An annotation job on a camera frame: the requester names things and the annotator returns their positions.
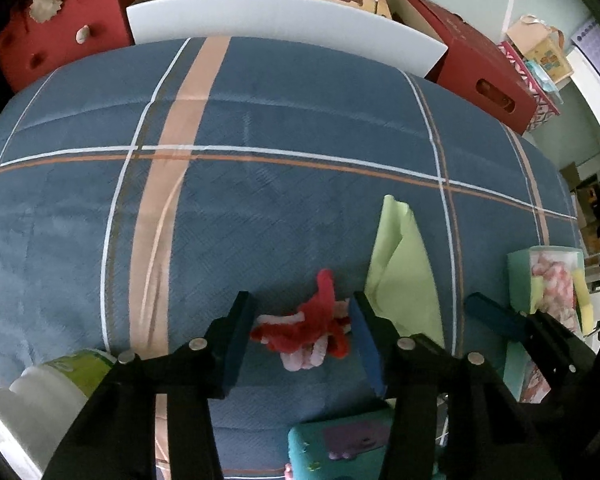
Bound red cardboard box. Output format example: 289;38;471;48
406;0;536;134

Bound red felt handbag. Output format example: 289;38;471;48
0;0;135;92

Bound blue plaid bed cover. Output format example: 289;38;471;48
0;37;579;479

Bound teal shallow box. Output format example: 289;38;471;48
504;246;584;404

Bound beige small gift bag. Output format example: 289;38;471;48
506;14;573;84

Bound white foam board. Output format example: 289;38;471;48
126;0;448;77

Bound white plastic bottle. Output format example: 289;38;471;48
0;349;116;479

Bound light green cloth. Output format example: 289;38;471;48
364;195;444;346

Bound pink white knit cloth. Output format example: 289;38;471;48
530;250;580;334

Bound yellow sponge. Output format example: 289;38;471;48
572;268;596;336

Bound teal plastic toy case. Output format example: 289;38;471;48
285;407;444;480

